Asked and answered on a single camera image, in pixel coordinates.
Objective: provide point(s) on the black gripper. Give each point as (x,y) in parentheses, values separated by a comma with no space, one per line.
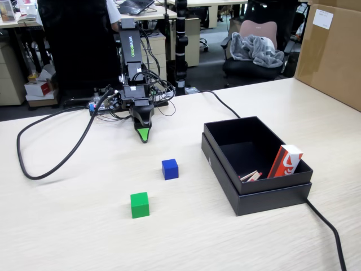
(135,96)

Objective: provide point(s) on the green cube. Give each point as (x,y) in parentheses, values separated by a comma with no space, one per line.
(139,206)

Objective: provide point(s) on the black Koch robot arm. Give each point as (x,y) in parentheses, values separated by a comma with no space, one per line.
(131,42)

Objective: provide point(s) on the blue cube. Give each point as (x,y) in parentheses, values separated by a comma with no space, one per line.
(170,169)

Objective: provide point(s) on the robot controller circuit board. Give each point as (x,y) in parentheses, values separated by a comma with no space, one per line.
(98,108)

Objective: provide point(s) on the beige drawer cabinet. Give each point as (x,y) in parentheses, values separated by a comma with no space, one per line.
(155,53)

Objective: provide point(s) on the black pole with white bands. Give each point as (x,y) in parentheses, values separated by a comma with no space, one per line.
(181,56)

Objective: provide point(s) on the beige desk cabinet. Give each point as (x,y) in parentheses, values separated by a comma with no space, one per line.
(193,42)

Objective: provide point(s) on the thin black stand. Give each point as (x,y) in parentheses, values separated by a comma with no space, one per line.
(166,28)

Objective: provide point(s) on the small brown carton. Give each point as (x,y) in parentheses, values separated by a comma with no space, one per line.
(42,101)

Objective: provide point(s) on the white and red box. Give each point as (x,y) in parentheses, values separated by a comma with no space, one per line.
(38,89)

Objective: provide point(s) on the person in white shirt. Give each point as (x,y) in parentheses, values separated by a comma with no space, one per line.
(112,14)

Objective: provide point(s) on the wooden match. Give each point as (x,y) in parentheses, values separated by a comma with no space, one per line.
(248,175)
(253,178)
(255,175)

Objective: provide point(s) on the black laptop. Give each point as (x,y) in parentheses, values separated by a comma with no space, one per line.
(135,5)

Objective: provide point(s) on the black office chair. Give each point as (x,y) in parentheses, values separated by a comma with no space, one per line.
(251,70)

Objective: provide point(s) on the grey blanket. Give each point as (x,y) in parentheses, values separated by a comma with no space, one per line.
(253,50)

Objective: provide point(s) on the beige side cabinet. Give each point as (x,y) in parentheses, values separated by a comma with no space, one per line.
(11,73)

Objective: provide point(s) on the black cardboard box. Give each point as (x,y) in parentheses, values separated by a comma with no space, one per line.
(276,183)

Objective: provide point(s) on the orange and white matchbox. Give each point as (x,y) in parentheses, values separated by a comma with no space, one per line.
(286,161)

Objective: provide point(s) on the black box lid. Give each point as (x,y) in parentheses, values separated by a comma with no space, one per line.
(270,203)

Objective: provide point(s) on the pink chair cushion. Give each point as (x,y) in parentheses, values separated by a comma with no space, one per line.
(258,28)

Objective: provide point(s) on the stack of books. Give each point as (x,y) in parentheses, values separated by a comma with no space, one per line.
(26,19)

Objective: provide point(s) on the large brown cardboard box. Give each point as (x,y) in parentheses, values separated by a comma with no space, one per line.
(332,56)

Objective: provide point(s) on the white shipping label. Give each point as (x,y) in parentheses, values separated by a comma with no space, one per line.
(323,18)

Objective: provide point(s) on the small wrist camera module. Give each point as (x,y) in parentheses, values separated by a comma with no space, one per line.
(114,101)

